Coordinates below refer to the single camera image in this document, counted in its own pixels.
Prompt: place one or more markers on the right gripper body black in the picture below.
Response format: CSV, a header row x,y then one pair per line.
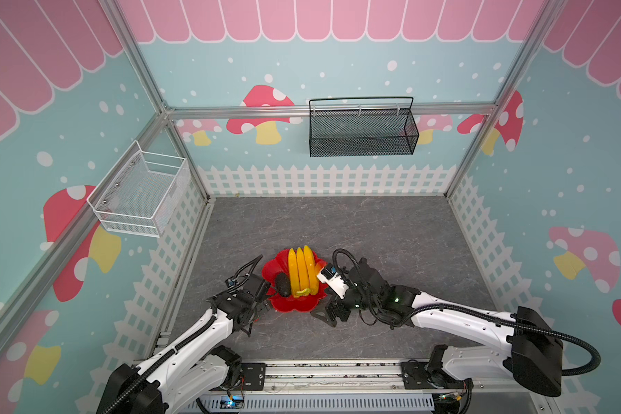
x,y
339,304

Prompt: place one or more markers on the red yellow fake mango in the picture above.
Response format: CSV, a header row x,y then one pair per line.
x,y
319,267

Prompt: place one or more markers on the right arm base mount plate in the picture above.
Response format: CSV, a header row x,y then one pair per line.
x,y
418,375

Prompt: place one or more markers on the small green circuit board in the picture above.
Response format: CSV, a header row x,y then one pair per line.
x,y
232,402

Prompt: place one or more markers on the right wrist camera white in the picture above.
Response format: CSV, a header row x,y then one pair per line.
x,y
330,276

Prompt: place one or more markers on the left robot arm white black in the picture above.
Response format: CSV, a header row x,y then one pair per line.
x,y
195,363

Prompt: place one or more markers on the white wire wall basket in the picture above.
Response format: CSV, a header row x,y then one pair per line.
x,y
139,196

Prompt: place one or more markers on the dark fake avocado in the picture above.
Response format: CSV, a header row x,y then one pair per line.
x,y
283,285

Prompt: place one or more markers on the red flower-shaped fruit bowl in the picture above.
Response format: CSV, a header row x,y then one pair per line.
x,y
303,304

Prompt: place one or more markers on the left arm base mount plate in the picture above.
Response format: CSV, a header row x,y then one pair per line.
x,y
252,376

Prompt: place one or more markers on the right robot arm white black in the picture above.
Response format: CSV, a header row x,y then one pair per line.
x,y
507,345

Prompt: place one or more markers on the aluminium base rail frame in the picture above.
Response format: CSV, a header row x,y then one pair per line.
x,y
361,386

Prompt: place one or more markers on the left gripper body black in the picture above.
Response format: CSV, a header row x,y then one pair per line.
x,y
254,310

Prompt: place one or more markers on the yellow fake banana bunch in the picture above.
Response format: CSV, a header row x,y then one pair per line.
x,y
301,271

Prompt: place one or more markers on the black mesh wall basket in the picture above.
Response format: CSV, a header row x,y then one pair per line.
x,y
362,126

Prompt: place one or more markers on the right circuit board with wires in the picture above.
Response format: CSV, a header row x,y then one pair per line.
x,y
451,403

